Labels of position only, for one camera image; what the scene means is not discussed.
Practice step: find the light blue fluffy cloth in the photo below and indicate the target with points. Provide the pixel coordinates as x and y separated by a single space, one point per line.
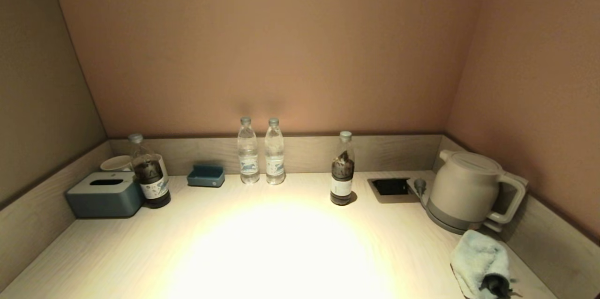
478 257

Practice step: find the clear water bottle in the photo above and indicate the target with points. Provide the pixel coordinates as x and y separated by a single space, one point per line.
248 158
274 158

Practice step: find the slim dark drink bottle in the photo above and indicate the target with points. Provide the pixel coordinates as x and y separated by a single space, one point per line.
342 177

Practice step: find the small blue tray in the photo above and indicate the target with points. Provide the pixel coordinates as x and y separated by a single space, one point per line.
205 177

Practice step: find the recessed desk power socket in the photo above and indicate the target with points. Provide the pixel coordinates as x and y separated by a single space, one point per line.
391 186

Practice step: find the grey power plug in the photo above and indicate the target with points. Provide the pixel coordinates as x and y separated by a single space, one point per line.
420 184

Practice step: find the wide dark drink bottle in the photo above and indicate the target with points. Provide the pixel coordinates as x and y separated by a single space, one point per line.
150 182

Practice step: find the grey kettle base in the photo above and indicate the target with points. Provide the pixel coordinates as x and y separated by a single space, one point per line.
445 219

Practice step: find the white electric kettle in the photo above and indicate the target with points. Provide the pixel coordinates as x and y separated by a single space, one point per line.
464 182

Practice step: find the white ceramic cup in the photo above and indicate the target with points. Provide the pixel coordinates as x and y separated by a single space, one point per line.
116 163

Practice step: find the grey-blue tissue box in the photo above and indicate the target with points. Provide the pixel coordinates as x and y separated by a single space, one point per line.
103 198

